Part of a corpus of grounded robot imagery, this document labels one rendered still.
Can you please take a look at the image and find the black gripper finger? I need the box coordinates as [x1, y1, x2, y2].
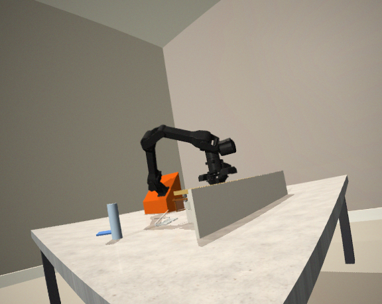
[215, 176, 229, 184]
[206, 179, 217, 185]

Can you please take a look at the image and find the grey rectangular panel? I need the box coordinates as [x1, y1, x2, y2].
[188, 170, 288, 239]

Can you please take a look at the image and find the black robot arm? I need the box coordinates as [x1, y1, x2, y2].
[140, 124, 236, 197]

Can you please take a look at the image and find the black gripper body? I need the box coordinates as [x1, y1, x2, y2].
[198, 157, 237, 182]

